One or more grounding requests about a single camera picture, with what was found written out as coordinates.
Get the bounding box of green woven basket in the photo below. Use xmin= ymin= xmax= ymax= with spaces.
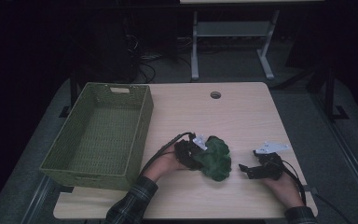
xmin=38 ymin=81 xmax=155 ymax=191

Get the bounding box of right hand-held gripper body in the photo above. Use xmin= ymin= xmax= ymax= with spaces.
xmin=252 ymin=141 xmax=291 ymax=182

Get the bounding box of person's right hand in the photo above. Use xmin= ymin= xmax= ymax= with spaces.
xmin=261 ymin=173 xmax=305 ymax=210

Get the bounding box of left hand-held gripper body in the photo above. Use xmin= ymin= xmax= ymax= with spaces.
xmin=173 ymin=133 xmax=209 ymax=171

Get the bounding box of metal floor rail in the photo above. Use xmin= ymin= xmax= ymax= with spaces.
xmin=21 ymin=175 xmax=58 ymax=224
xmin=310 ymin=92 xmax=358 ymax=207

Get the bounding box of black metal stand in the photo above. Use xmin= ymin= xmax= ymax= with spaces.
xmin=322 ymin=64 xmax=351 ymax=123

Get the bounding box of white metal stand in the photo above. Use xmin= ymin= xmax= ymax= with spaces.
xmin=190 ymin=9 xmax=281 ymax=81

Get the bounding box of dark green cloth garment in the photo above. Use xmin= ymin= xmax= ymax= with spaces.
xmin=195 ymin=135 xmax=233 ymax=183

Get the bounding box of person's left hand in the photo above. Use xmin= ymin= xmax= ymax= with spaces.
xmin=146 ymin=145 xmax=189 ymax=182

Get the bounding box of bundle of black floor cables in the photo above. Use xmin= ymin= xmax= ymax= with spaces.
xmin=123 ymin=33 xmax=194 ymax=84

